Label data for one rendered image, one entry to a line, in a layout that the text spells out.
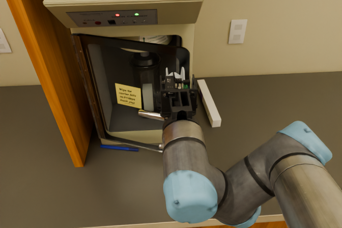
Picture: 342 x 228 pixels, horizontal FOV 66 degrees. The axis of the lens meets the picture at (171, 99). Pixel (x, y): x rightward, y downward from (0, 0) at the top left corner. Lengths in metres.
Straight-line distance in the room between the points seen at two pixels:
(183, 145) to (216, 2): 0.84
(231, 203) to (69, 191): 0.60
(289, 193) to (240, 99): 0.87
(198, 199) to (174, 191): 0.03
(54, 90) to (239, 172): 0.51
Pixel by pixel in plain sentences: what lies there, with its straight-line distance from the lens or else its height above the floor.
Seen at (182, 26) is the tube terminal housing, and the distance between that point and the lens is 0.72.
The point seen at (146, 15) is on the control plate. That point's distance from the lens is 0.62.
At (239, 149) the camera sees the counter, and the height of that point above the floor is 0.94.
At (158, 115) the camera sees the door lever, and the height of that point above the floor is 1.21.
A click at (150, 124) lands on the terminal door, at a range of 0.81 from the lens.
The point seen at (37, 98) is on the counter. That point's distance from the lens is 1.32.
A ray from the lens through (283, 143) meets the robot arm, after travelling 0.43.
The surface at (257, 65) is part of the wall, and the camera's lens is 1.39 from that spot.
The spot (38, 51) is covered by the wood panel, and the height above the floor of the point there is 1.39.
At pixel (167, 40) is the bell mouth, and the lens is 0.79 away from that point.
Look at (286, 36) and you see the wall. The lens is 1.36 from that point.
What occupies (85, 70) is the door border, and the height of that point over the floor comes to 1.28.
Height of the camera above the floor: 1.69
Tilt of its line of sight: 40 degrees down
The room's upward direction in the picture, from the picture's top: 1 degrees counter-clockwise
